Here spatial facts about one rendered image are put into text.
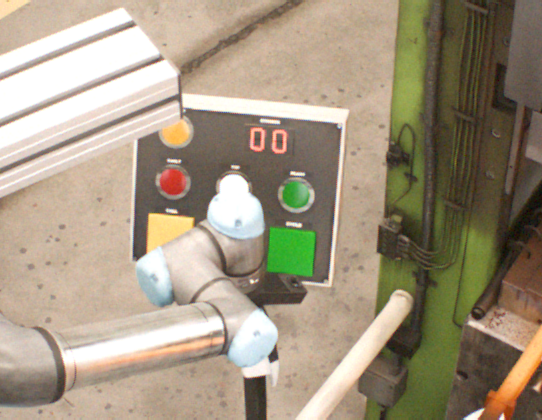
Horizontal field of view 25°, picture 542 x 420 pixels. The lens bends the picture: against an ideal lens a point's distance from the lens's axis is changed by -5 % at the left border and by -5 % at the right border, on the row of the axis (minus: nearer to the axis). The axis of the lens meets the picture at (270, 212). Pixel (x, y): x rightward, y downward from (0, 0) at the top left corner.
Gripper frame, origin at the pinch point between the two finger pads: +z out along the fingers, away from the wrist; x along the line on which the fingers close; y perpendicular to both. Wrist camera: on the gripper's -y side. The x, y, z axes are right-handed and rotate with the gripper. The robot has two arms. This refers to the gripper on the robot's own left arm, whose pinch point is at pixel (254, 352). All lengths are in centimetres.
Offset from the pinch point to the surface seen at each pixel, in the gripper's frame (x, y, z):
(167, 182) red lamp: -26.5, 0.6, -15.5
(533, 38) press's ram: 10, -40, -56
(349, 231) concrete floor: -83, -75, 93
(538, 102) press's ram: 12, -41, -45
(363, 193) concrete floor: -93, -86, 93
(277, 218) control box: -13.7, -12.4, -11.7
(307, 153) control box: -15.5, -19.0, -21.4
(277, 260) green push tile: -10.2, -10.3, -6.2
